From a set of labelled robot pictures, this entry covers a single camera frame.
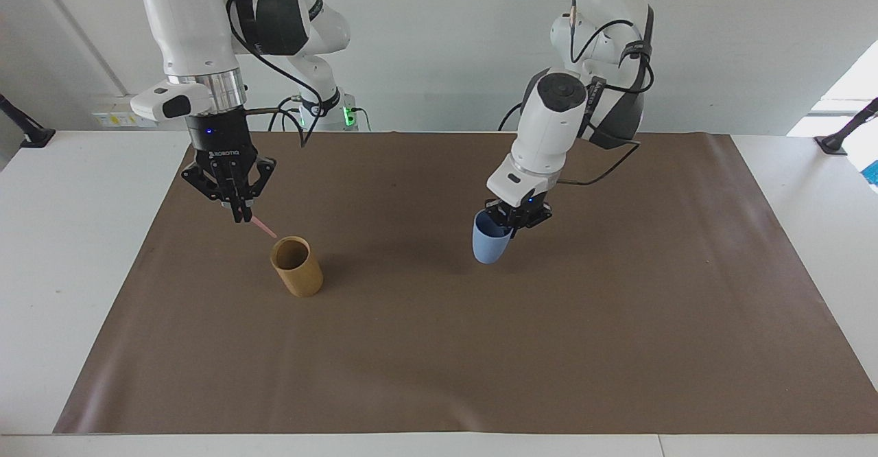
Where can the white power strip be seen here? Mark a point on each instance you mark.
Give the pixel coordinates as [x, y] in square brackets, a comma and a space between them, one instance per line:
[120, 119]

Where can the blue cup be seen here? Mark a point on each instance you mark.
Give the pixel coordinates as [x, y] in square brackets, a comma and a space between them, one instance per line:
[488, 248]

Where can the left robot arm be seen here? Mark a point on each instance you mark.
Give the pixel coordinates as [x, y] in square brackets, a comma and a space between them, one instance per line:
[549, 127]

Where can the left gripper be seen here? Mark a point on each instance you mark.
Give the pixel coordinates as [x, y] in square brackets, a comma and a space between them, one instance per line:
[529, 205]

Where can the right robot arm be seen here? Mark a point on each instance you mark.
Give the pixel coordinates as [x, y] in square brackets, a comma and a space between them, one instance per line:
[185, 25]

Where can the brown bamboo cup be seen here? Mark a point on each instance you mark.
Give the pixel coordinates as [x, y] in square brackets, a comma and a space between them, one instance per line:
[302, 275]

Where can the pink chopstick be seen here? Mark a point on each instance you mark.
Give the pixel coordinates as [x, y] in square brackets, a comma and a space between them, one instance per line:
[263, 226]

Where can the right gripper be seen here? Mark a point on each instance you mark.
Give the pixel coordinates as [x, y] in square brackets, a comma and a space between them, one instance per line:
[218, 136]

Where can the black stand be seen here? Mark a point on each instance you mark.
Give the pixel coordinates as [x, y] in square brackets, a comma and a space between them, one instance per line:
[27, 130]
[840, 138]

